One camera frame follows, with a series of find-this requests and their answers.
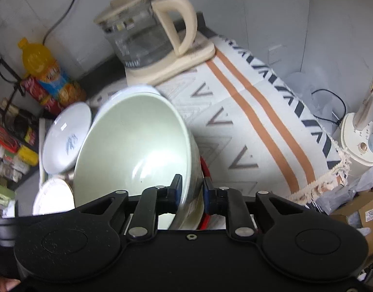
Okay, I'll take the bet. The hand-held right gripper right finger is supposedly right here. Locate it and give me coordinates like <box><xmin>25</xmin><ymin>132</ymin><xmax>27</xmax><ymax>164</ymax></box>
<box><xmin>203</xmin><ymin>177</ymin><xmax>305</xmax><ymax>238</ymax></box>

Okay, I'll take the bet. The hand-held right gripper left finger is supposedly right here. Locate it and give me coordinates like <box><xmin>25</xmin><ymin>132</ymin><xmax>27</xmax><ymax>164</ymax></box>
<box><xmin>72</xmin><ymin>174</ymin><xmax>183</xmax><ymax>239</ymax></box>

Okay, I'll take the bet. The red bowl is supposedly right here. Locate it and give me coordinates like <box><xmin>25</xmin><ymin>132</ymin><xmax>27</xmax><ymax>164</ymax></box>
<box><xmin>199</xmin><ymin>156</ymin><xmax>213</xmax><ymax>231</ymax></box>

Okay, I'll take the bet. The pale green bowl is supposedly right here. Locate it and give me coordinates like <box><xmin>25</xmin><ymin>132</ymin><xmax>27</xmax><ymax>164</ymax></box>
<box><xmin>73</xmin><ymin>92</ymin><xmax>202</xmax><ymax>232</ymax></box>

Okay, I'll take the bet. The patterned fringed tablecloth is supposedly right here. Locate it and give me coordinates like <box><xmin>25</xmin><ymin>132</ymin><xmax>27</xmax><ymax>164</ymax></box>
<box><xmin>150</xmin><ymin>33</ymin><xmax>351</xmax><ymax>230</ymax></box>

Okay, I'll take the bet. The cream kettle base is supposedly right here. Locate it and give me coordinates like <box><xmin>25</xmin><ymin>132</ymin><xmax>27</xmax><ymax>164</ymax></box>
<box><xmin>124</xmin><ymin>32</ymin><xmax>216</xmax><ymax>87</ymax></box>

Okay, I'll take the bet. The red drink can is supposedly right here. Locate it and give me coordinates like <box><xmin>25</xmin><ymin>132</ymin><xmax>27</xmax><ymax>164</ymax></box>
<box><xmin>40</xmin><ymin>95</ymin><xmax>64</xmax><ymax>115</ymax></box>
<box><xmin>20</xmin><ymin>77</ymin><xmax>45</xmax><ymax>101</ymax></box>

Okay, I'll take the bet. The cream utensil holder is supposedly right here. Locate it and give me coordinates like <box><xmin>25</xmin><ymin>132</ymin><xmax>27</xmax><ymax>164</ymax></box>
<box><xmin>339</xmin><ymin>64</ymin><xmax>373</xmax><ymax>177</ymax></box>

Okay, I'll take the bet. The cardboard box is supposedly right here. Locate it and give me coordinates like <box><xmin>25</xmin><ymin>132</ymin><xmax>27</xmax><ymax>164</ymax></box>
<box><xmin>329</xmin><ymin>190</ymin><xmax>373</xmax><ymax>238</ymax></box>

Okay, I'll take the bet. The glass electric kettle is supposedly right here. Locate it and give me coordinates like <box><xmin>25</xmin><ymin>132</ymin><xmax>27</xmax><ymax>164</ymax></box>
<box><xmin>94</xmin><ymin>0</ymin><xmax>198</xmax><ymax>69</ymax></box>

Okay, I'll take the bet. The orange juice bottle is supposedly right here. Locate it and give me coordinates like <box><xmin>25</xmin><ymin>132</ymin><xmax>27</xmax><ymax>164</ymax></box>
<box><xmin>17</xmin><ymin>37</ymin><xmax>87</xmax><ymax>107</ymax></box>

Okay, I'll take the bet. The black metal rack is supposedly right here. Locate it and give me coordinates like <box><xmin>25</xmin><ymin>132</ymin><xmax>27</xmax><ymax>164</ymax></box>
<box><xmin>0</xmin><ymin>44</ymin><xmax>44</xmax><ymax>189</ymax></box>

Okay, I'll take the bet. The thin black cable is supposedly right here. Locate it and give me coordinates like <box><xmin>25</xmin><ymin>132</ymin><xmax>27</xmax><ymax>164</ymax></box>
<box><xmin>311</xmin><ymin>89</ymin><xmax>347</xmax><ymax>126</ymax></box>

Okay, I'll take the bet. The black power cable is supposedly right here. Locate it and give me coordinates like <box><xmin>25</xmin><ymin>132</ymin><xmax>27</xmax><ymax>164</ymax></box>
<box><xmin>42</xmin><ymin>0</ymin><xmax>82</xmax><ymax>45</ymax></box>

